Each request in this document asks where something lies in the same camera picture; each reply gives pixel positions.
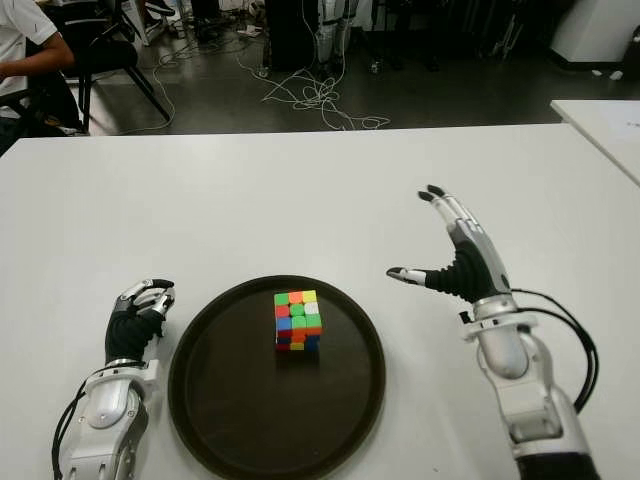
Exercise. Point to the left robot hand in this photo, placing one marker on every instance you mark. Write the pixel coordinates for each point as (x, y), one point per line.
(127, 332)

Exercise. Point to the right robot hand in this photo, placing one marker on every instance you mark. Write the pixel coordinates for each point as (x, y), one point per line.
(475, 270)

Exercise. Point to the multicoloured Rubik's cube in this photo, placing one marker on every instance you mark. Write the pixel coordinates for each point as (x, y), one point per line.
(297, 320)

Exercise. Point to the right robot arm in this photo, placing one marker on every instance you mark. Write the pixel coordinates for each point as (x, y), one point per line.
(505, 350)

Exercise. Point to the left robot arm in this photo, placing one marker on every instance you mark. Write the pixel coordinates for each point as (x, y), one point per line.
(107, 405)

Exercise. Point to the round dark brown plate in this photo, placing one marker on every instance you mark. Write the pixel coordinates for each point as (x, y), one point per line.
(225, 390)

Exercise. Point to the white side table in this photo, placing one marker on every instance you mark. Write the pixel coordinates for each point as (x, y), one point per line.
(605, 130)

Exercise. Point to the black wheeled stand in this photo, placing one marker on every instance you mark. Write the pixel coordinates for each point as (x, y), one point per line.
(374, 65)

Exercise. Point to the folded metal stand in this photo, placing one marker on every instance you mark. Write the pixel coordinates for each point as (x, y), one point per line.
(507, 35)

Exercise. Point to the black office armchair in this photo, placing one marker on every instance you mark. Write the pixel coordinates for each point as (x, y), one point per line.
(55, 100)

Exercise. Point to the white cabinet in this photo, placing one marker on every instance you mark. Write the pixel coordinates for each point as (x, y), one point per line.
(595, 30)

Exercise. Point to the black four-legged chair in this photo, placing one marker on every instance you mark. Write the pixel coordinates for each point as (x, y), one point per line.
(115, 52)

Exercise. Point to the black floor cabinet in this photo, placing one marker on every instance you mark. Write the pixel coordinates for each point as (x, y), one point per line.
(290, 35)

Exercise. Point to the person in white shirt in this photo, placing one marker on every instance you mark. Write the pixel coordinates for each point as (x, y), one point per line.
(20, 45)

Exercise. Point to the white power strip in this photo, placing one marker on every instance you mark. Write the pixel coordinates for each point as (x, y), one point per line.
(249, 32)

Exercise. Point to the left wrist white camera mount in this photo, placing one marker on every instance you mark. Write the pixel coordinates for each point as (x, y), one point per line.
(152, 375)

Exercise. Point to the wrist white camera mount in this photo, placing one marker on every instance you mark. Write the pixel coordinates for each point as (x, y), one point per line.
(467, 327)
(152, 375)

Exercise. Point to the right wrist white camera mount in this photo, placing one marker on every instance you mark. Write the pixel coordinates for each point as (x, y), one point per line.
(467, 327)

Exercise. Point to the white desk frame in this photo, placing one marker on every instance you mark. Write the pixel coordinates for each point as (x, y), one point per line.
(150, 27)

